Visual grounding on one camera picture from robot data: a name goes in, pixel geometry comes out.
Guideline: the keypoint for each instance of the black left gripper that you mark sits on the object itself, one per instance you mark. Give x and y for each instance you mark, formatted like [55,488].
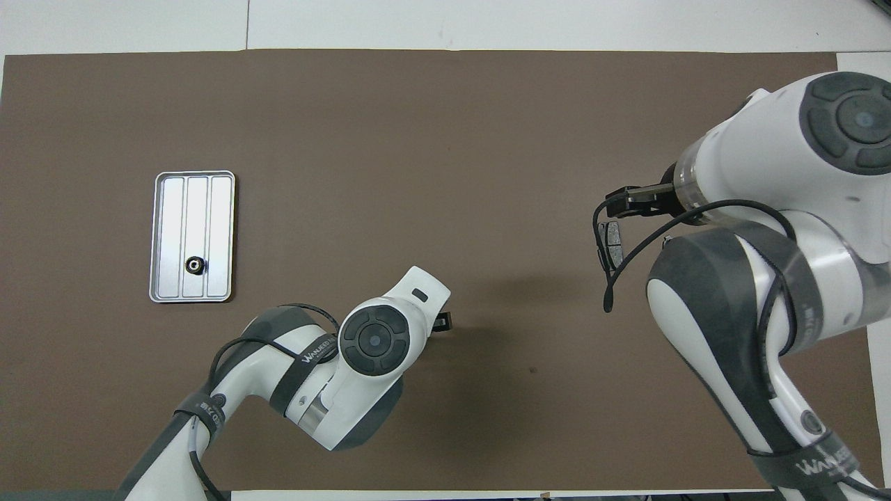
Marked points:
[444,322]

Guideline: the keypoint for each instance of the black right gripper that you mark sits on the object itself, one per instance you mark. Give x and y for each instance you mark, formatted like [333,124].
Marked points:
[654,202]

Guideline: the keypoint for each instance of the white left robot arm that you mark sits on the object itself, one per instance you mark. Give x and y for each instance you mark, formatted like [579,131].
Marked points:
[411,299]

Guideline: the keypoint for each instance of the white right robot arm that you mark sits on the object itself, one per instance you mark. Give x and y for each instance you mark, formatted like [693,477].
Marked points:
[752,160]

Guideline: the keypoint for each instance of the silver metal tray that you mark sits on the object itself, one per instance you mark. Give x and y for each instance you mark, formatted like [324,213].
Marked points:
[167,236]

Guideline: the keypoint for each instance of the dark rectangular brake pad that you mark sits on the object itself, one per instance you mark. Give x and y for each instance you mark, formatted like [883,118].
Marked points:
[614,240]

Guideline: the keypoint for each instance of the brown table mat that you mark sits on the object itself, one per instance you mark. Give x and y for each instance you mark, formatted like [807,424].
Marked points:
[418,139]

